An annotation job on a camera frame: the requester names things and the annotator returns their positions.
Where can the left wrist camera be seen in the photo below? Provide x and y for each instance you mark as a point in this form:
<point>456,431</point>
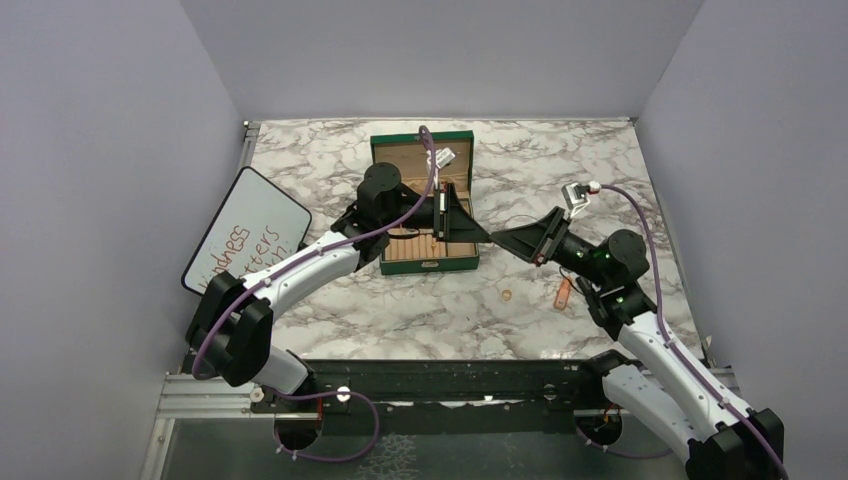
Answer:
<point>444,157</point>

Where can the white dry-erase board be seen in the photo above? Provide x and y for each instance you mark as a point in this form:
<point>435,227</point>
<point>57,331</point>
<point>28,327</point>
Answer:
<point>256,226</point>

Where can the aluminium frame rail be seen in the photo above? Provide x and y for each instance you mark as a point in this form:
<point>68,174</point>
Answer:
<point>184,398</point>

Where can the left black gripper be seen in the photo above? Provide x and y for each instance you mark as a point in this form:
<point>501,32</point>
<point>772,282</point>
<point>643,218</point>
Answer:
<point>455,224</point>

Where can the orange highlighter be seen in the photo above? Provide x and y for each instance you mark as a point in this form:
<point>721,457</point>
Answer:
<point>563,294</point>

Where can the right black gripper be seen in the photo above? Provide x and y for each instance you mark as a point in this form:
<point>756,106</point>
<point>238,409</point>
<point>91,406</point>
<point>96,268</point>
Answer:
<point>535,241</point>

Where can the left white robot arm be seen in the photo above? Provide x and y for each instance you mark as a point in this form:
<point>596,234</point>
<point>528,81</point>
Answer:
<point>232,327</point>

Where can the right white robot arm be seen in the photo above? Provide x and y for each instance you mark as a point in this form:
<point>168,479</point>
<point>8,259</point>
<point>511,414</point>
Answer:
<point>714,432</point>

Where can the black mounting rail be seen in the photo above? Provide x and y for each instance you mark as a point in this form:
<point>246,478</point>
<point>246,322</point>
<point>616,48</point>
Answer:
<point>436,397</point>

